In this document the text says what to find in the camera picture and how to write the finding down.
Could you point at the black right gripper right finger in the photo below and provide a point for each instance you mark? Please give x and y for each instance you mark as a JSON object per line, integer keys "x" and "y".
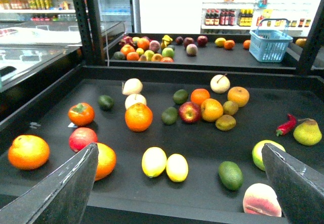
{"x": 299, "y": 187}

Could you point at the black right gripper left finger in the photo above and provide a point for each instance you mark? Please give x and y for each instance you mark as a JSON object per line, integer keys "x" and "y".
{"x": 61, "y": 197}

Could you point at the yellow lemon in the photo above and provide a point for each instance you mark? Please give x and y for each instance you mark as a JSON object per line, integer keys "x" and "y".
{"x": 177, "y": 168}
{"x": 154, "y": 162}

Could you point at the black fruit shelf tray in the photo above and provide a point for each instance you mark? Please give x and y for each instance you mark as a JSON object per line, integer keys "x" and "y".
{"x": 127, "y": 195}

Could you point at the yellow lemon rear tray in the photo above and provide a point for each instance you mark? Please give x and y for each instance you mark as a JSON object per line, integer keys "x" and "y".
{"x": 219, "y": 42}

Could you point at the pink peach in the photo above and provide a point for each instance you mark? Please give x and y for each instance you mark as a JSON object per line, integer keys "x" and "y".
{"x": 261, "y": 199}

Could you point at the green apple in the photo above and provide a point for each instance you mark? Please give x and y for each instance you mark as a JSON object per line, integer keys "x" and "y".
{"x": 257, "y": 152}

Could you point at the yellow green pear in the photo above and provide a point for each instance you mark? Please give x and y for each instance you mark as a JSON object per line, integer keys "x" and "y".
{"x": 307, "y": 133}

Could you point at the orange behind left finger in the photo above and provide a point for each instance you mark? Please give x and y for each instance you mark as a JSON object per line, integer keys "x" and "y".
{"x": 106, "y": 161}

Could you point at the large orange at left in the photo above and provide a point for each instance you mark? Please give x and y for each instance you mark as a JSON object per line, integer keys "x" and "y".
{"x": 28, "y": 152}

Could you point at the red chili pepper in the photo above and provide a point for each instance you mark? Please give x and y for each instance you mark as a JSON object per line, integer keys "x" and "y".
{"x": 287, "y": 126}

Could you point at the red apple front left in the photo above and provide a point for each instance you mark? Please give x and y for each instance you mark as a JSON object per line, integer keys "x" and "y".
{"x": 81, "y": 137}

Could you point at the green avocado front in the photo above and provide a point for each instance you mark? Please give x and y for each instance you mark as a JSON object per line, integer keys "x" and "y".
{"x": 230, "y": 175}

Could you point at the orange persimmon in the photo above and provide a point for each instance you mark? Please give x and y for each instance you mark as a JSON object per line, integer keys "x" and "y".
{"x": 81, "y": 114}

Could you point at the kiwi front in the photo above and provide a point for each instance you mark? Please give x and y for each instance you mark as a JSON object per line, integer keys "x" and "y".
{"x": 225, "y": 123}

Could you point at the bumpy orange tangerine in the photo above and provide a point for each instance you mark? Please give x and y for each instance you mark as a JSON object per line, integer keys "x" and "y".
{"x": 138, "y": 117}

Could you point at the yellow orange fruit rear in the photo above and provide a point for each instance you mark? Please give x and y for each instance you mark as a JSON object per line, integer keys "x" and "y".
{"x": 238, "y": 94}

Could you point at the yellow orange fruit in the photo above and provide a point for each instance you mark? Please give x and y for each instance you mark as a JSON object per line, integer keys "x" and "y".
{"x": 211, "y": 110}
{"x": 238, "y": 94}

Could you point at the white pear front left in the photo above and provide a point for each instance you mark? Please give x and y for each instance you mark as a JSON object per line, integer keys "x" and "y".
{"x": 133, "y": 99}

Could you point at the yellow orange fruit centre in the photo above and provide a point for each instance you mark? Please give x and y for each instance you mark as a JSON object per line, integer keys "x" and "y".
{"x": 211, "y": 110}

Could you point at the white pear rear left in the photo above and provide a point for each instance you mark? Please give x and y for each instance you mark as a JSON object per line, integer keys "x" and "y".
{"x": 132, "y": 86}

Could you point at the white pear with stem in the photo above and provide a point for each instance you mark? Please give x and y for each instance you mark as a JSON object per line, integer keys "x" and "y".
{"x": 220, "y": 83}

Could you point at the red yellow apple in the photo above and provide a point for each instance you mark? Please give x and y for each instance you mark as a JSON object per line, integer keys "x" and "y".
{"x": 190, "y": 112}

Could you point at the green lime front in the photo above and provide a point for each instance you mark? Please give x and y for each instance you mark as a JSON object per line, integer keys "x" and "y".
{"x": 169, "y": 116}

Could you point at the green lime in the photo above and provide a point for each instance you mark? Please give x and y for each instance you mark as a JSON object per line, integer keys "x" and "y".
{"x": 180, "y": 97}
{"x": 169, "y": 116}

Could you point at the small orange mandarin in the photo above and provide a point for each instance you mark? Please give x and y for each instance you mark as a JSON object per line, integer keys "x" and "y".
{"x": 199, "y": 95}

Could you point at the small blue basket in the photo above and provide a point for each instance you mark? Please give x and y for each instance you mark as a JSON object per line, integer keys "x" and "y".
{"x": 269, "y": 45}

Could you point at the green lime rear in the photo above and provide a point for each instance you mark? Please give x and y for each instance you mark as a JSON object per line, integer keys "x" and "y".
{"x": 180, "y": 97}

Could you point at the rear black fruit tray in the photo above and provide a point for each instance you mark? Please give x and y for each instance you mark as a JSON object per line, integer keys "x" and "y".
{"x": 211, "y": 57}

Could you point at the orange rear tray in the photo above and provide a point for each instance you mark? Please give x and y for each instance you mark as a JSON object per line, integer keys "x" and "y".
{"x": 229, "y": 44}

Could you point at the dragon fruit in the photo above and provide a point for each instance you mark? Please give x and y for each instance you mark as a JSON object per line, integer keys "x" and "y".
{"x": 126, "y": 40}

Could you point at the peach rear tray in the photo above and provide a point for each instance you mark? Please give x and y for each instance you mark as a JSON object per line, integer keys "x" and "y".
{"x": 191, "y": 50}

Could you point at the red apple rear tray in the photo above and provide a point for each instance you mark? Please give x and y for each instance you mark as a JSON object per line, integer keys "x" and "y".
{"x": 202, "y": 41}

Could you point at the black shelf post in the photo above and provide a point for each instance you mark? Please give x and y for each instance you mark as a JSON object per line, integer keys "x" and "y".
{"x": 89, "y": 24}

